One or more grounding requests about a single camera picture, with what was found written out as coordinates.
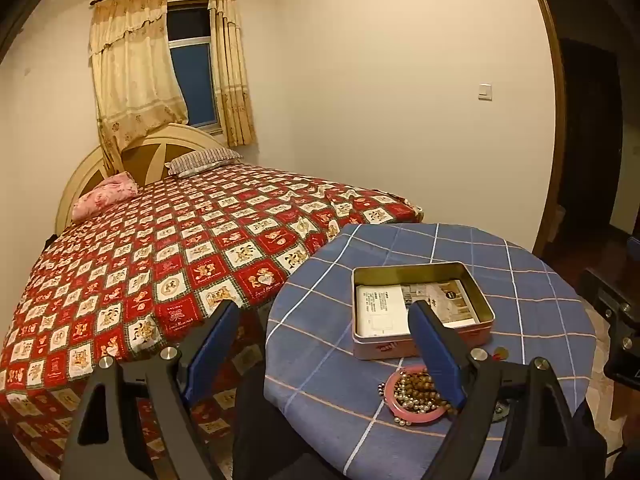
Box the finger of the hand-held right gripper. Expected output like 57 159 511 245
580 267 632 311
603 302 640 390

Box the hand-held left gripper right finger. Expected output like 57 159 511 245
407 301 608 480

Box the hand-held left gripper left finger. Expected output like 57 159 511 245
59 300 241 480

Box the brown bead bracelet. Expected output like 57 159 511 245
392 367 453 411

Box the pink tin box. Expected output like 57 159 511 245
351 261 497 361

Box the pink bangle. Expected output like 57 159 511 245
384 365 448 423

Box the printed card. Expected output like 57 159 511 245
400 280 477 330

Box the white paper booklet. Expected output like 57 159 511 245
355 284 417 337

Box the red patterned bedspread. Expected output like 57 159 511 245
0 160 425 461

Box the blue plaid tablecloth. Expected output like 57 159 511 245
264 222 598 480

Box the striped pillow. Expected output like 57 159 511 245
165 148 244 178

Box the pink floral pillow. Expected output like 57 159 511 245
71 171 140 222

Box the cream wooden headboard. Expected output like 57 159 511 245
54 122 246 235

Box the window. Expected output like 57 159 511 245
165 2 221 133

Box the narrow cream curtain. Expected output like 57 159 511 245
207 0 258 148

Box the wide cream curtain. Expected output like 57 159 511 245
89 0 190 171

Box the wooden door frame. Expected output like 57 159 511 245
520 0 566 256

